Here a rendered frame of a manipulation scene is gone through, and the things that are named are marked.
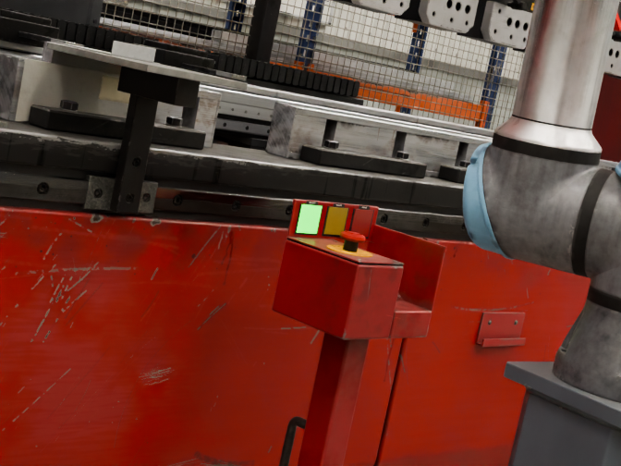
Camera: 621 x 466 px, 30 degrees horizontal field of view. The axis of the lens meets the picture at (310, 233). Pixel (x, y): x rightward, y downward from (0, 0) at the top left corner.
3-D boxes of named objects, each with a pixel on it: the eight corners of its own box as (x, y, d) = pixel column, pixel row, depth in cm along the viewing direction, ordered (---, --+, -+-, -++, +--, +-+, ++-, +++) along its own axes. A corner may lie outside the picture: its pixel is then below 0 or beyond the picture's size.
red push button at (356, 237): (349, 258, 175) (354, 234, 174) (330, 251, 177) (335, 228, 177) (367, 258, 178) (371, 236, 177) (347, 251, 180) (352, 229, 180)
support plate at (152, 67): (146, 71, 156) (148, 64, 156) (46, 48, 175) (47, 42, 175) (247, 90, 169) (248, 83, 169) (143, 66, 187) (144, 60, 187)
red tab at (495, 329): (482, 347, 242) (490, 314, 241) (474, 344, 244) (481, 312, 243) (524, 345, 253) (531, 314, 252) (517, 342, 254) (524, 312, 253)
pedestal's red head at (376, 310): (343, 340, 170) (368, 222, 168) (270, 310, 181) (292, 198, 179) (427, 337, 185) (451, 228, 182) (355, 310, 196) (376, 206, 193)
